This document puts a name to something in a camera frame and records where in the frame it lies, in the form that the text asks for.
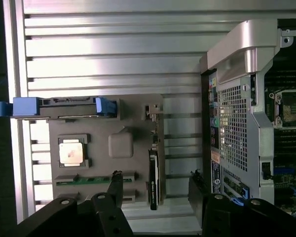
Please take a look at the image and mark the green RAM stick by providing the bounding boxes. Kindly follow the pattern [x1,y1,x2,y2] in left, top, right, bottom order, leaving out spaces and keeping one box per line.
[55,175,125,186]

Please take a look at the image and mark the silver CPU chip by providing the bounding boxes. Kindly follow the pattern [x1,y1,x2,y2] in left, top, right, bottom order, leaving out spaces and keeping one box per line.
[58,141,85,164]

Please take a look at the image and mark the grey parts rack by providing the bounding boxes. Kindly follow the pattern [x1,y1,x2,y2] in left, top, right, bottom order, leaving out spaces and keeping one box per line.
[47,93,165,206]

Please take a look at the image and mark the green motherboard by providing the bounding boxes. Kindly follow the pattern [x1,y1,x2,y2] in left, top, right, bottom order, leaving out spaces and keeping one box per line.
[263,61,296,208]

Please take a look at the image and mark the open grey PC case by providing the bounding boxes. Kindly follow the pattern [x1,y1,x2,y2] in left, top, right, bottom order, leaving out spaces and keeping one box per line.
[199,19,296,221]

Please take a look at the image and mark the metal CPU socket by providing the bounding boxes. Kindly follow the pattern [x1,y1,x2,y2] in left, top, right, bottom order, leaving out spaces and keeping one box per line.
[268,89,296,131]

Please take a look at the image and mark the hard disk in blue carrier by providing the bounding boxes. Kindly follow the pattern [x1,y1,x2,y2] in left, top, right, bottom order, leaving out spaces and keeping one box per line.
[0,96,114,122]

